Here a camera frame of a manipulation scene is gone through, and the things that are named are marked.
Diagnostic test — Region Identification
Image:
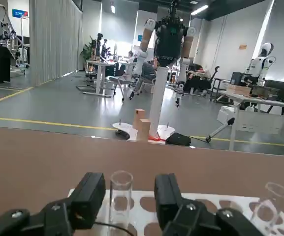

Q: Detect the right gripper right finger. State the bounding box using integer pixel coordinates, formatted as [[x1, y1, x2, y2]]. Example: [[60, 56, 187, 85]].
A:
[[155, 173, 264, 236]]

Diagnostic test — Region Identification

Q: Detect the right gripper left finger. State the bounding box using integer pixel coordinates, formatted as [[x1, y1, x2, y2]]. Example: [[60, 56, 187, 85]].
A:
[[0, 173, 106, 236]]

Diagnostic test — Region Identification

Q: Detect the clear glass test tube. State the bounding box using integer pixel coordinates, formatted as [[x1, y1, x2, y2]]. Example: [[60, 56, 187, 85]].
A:
[[109, 170, 134, 236], [251, 181, 284, 233]]

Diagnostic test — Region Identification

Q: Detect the white test tube rack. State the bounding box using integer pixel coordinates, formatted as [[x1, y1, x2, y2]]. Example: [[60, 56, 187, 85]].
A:
[[67, 188, 284, 236]]

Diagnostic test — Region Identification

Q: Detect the small black case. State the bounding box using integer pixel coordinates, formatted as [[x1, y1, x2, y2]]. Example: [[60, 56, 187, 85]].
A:
[[165, 132, 192, 146]]

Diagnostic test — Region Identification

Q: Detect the wooden block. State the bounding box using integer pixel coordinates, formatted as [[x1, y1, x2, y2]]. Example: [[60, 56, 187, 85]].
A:
[[132, 108, 145, 137], [137, 118, 152, 143]]

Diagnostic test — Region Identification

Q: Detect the white stand leg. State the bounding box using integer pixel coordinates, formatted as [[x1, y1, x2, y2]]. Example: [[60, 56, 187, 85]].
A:
[[206, 117, 236, 144]]

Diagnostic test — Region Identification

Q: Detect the white work table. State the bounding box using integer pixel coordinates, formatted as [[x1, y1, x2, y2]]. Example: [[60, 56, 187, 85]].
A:
[[218, 88, 284, 151]]

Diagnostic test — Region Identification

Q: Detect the white office desk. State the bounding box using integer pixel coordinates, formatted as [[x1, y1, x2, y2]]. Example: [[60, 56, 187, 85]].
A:
[[76, 59, 115, 98]]

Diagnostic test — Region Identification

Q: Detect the white office chair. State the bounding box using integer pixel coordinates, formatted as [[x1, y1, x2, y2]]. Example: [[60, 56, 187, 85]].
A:
[[108, 74, 144, 102]]

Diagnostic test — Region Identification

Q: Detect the flat cardboard box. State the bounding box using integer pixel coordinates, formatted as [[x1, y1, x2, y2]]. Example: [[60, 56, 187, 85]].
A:
[[226, 83, 252, 96]]

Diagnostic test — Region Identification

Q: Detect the green potted plant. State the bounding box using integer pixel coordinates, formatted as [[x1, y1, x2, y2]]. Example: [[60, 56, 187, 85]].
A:
[[81, 43, 94, 62]]

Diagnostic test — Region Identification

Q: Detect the black humanoid robot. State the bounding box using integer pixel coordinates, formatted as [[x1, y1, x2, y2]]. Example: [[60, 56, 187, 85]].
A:
[[128, 0, 197, 109]]

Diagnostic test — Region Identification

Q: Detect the white curtain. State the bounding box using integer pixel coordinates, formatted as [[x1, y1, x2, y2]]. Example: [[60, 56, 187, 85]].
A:
[[29, 0, 84, 87]]

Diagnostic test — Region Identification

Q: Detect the white humanoid robot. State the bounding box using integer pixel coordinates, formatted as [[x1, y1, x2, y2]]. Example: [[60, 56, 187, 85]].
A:
[[245, 42, 277, 87]]

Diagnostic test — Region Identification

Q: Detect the thin black gripper wire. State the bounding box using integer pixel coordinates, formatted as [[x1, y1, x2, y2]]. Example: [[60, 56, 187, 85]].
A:
[[94, 220, 132, 236]]

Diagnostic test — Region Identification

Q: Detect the white pedestal base plate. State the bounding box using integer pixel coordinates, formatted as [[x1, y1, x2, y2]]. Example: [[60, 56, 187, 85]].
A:
[[112, 122, 176, 143]]

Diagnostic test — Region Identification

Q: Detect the white pedestal column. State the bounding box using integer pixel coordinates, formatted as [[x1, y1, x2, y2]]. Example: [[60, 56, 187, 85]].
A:
[[148, 65, 169, 138]]

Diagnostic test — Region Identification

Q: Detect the blue wall sign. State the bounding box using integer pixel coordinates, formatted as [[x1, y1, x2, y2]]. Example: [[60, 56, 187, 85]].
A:
[[11, 8, 30, 18]]

